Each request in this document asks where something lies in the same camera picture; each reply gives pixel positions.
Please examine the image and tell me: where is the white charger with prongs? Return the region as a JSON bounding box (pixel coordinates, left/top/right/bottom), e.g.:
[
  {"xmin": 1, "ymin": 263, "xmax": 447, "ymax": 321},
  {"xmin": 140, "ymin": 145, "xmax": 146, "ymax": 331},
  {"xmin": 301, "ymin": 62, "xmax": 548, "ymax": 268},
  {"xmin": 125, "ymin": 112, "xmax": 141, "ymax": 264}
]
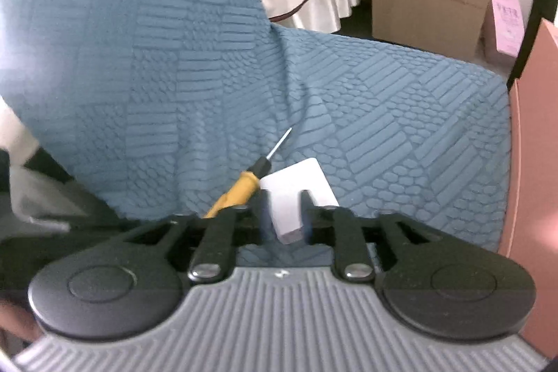
[{"xmin": 260, "ymin": 157, "xmax": 339, "ymax": 244}]

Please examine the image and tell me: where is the blue textured chair cover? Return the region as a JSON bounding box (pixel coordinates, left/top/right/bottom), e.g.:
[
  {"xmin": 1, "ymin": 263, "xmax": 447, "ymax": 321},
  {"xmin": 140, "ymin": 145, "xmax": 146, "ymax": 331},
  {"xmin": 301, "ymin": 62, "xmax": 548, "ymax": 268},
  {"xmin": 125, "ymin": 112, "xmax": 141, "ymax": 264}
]
[{"xmin": 1, "ymin": 0, "xmax": 511, "ymax": 250}]

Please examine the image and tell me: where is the pink paper tag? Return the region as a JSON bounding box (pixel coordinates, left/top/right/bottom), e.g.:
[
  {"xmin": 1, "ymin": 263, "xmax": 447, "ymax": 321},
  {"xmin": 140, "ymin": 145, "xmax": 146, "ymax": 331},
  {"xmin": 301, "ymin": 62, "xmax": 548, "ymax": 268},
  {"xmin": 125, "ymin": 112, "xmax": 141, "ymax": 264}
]
[{"xmin": 491, "ymin": 0, "xmax": 524, "ymax": 58}]

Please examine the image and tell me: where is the yellow handled screwdriver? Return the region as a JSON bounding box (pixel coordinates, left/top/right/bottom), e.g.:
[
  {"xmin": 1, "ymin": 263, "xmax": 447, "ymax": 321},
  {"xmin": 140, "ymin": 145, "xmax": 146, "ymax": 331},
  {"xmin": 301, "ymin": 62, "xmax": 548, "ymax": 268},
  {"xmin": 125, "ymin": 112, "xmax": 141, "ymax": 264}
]
[{"xmin": 204, "ymin": 127, "xmax": 292, "ymax": 219}]

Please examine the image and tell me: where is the pink cardboard box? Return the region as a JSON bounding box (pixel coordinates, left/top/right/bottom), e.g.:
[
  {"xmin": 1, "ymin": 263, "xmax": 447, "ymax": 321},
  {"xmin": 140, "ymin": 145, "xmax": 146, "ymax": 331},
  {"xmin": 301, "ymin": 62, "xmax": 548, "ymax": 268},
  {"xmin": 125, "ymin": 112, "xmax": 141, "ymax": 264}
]
[{"xmin": 498, "ymin": 20, "xmax": 558, "ymax": 358}]

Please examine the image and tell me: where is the person's left hand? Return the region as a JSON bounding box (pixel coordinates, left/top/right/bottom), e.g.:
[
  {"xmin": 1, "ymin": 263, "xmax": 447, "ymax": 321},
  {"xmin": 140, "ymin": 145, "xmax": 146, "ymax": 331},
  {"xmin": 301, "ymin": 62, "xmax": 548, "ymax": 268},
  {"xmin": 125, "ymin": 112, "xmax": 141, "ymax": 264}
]
[{"xmin": 0, "ymin": 300, "xmax": 43, "ymax": 343}]

